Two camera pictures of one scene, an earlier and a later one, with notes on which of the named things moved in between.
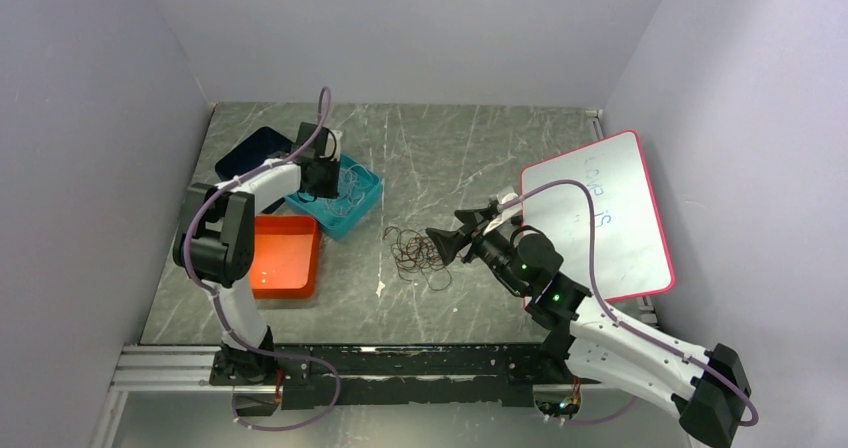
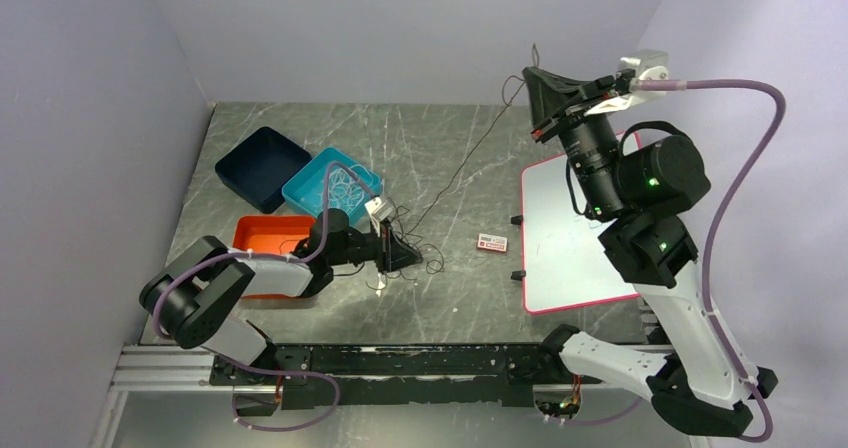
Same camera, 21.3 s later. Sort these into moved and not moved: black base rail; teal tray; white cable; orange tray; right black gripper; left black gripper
Moved: left black gripper; right black gripper
Not moved: orange tray; teal tray; white cable; black base rail
